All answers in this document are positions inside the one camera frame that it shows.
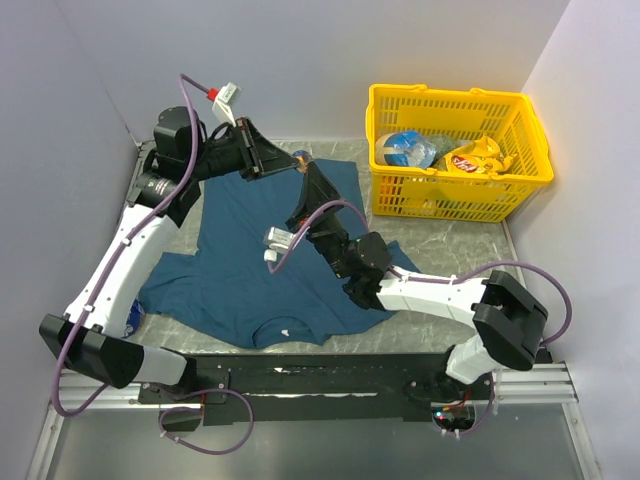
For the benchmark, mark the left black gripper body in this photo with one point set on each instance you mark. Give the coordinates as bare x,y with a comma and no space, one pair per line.
223,157

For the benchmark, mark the small round brooch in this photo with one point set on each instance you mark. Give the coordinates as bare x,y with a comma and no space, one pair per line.
304,158

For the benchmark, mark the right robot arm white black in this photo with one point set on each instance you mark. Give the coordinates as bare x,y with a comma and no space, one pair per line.
507,320

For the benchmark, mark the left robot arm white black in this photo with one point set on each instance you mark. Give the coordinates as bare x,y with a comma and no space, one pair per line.
89,337

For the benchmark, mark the yellow plastic basket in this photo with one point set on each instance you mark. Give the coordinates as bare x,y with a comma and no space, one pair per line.
445,117

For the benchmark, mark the blue clear plastic package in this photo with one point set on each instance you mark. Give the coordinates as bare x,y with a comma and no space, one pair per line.
405,149

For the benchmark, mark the yellow chips bag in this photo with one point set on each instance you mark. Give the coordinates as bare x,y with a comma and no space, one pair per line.
481,156

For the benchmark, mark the blue wrapped toilet paper roll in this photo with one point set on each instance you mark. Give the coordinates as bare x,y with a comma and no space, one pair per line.
135,319

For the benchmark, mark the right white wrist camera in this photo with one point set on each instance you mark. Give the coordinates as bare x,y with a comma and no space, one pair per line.
277,243

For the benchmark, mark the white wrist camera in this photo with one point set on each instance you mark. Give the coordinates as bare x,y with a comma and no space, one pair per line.
277,243
222,101

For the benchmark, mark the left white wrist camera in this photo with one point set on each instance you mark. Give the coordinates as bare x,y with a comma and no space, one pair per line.
222,101

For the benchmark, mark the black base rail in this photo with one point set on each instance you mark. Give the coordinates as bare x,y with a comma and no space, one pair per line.
287,387

